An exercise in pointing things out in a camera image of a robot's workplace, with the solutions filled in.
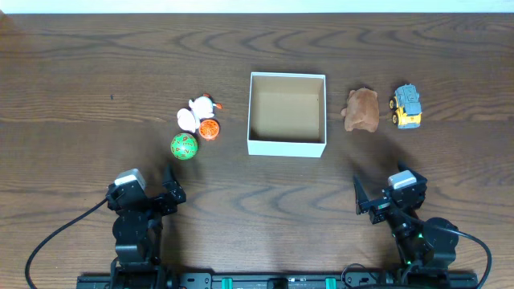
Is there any brown plush toy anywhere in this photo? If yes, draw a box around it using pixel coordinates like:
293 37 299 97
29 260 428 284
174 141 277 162
341 88 379 132

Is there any white cardboard box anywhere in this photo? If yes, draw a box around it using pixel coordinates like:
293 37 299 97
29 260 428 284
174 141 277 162
247 71 327 157

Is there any black cable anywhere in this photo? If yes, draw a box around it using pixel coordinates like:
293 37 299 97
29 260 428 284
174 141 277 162
401 208 493 289
24 197 109 289

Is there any left black cable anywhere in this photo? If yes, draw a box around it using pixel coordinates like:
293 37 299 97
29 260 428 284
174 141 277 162
24 197 109 289

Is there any green numbered ball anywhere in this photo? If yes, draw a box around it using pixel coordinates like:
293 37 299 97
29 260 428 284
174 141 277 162
170 132 198 161

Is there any right black cable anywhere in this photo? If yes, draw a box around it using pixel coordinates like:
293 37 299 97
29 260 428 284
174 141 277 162
401 208 493 289

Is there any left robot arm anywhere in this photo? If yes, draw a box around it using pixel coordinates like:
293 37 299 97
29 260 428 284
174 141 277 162
106 166 186 288

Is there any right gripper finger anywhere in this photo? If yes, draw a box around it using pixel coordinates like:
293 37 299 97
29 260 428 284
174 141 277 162
398 161 418 177
353 175 369 206

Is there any orange ball toy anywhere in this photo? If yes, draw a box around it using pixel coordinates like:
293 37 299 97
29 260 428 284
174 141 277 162
199 119 220 140

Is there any pink white pig toy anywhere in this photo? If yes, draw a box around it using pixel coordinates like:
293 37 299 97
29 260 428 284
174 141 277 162
177 94 222 133

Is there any grey yellow toy truck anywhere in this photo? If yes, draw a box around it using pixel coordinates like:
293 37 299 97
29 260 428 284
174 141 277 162
389 84 422 129

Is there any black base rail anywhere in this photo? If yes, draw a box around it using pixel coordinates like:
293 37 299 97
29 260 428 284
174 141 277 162
76 271 479 289

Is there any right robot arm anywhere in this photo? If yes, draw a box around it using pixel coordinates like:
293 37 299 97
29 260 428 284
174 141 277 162
353 163 459 288

